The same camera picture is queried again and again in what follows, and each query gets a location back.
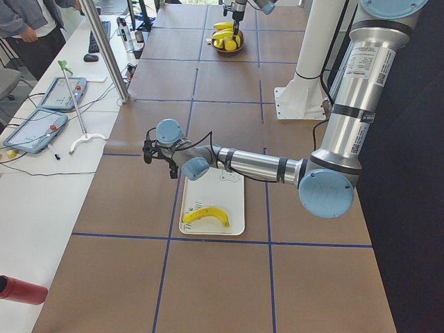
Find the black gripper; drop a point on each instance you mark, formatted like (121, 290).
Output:
(171, 163)
(237, 14)

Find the yellow banana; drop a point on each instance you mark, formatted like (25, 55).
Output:
(223, 25)
(219, 44)
(201, 213)
(227, 33)

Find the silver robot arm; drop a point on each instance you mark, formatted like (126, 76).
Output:
(238, 8)
(326, 180)

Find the brown wicker basket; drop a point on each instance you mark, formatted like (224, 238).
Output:
(240, 44)

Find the yellow lemon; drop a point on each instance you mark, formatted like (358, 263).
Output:
(230, 45)

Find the white bear tray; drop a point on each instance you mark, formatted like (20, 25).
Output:
(216, 189)

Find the black marker pen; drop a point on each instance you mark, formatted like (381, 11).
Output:
(55, 153)

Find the blue teach pendant far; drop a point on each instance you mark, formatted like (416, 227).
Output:
(57, 96)

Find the blue teach pendant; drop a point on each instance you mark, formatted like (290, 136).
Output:
(57, 96)
(37, 131)

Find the black computer mouse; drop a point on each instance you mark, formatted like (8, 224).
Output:
(90, 57)

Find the blue teach pendant near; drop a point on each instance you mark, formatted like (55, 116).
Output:
(37, 131)

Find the grabber reach tool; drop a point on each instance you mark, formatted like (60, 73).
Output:
(85, 137)

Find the red bottle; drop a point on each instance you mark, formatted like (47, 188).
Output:
(21, 291)

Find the person in grey jacket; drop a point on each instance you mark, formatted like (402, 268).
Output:
(33, 29)

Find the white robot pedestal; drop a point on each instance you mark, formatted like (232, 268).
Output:
(302, 98)

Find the aluminium frame post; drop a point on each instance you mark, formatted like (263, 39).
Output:
(89, 9)

